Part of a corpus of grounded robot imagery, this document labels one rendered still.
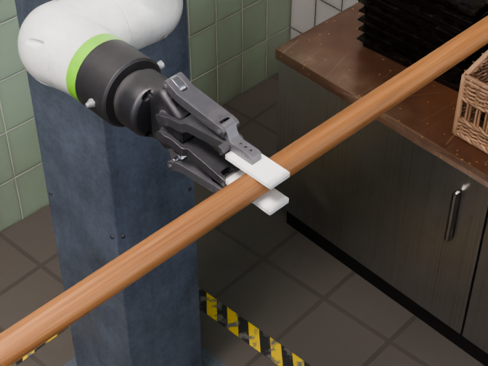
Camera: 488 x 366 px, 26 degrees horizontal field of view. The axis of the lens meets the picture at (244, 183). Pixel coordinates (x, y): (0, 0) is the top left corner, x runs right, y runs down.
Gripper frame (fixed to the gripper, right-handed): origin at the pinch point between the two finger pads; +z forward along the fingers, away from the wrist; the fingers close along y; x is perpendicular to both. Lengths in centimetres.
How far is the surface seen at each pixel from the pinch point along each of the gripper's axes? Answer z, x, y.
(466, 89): -28, -87, 50
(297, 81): -69, -83, 68
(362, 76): -54, -88, 62
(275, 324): -51, -60, 120
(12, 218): -124, -35, 119
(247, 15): -122, -121, 94
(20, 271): -109, -27, 121
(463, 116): -28, -88, 58
